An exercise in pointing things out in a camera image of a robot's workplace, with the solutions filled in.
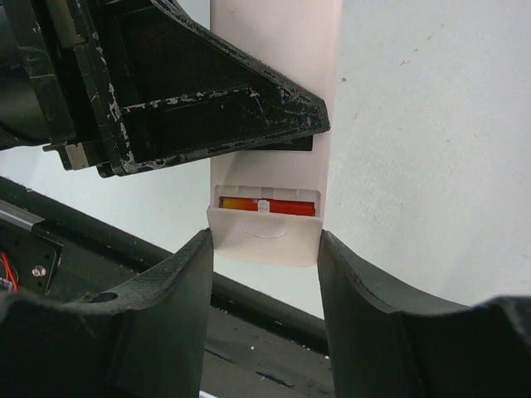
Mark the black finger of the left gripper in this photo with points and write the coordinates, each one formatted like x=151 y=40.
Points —
x=169 y=91

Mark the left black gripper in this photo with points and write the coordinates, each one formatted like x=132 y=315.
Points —
x=44 y=98

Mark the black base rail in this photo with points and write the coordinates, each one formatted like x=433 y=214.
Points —
x=256 y=346

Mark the white battery cover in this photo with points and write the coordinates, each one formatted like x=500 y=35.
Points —
x=263 y=237

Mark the red battery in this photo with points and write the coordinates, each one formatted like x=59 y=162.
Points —
x=294 y=208

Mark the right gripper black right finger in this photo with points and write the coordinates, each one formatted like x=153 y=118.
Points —
x=389 y=339

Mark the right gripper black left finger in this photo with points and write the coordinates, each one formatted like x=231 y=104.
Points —
x=142 y=338

